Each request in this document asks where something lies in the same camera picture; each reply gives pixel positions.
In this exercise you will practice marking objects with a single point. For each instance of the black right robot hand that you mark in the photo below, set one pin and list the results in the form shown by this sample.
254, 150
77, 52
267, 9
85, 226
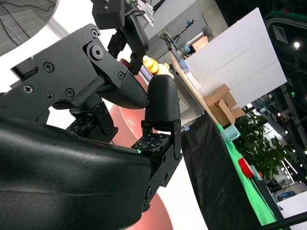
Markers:
60, 167

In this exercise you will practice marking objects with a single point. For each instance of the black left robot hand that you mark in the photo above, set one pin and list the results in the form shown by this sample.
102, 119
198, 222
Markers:
136, 33

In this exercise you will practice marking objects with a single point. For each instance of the grey industrial robot arm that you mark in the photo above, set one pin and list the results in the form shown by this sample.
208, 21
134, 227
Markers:
196, 39

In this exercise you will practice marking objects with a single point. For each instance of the yellow toy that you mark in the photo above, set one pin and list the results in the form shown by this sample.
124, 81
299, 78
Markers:
152, 64

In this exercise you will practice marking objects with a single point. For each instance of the small blue object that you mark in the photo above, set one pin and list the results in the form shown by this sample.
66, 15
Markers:
183, 64

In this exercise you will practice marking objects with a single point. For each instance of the orange lit screen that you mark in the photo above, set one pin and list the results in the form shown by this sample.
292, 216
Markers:
200, 44

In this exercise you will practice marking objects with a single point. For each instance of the clear plastic box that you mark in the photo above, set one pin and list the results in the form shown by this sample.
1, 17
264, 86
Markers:
193, 80

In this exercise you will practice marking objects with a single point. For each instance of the light wooden table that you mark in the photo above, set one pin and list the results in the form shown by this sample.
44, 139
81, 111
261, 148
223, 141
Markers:
195, 94

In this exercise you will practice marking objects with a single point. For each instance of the large white board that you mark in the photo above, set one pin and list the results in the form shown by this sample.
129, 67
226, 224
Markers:
235, 57

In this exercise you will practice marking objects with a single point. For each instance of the brown cardboard box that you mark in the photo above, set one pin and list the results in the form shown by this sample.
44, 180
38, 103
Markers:
223, 107

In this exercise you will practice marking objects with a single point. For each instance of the teal box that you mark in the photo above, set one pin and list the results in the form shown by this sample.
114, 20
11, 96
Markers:
231, 133

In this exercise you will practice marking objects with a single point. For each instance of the green leafy plant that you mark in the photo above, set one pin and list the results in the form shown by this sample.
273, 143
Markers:
261, 143

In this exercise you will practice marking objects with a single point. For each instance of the green table cloth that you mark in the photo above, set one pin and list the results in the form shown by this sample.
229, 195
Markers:
249, 191

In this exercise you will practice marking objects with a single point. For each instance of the black curved bar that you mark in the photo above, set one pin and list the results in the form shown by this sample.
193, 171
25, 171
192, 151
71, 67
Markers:
292, 221

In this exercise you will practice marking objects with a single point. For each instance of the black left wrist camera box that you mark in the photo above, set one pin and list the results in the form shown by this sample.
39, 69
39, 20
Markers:
108, 14

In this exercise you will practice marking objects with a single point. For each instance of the black tripod with blue camera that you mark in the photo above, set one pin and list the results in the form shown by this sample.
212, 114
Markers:
189, 22

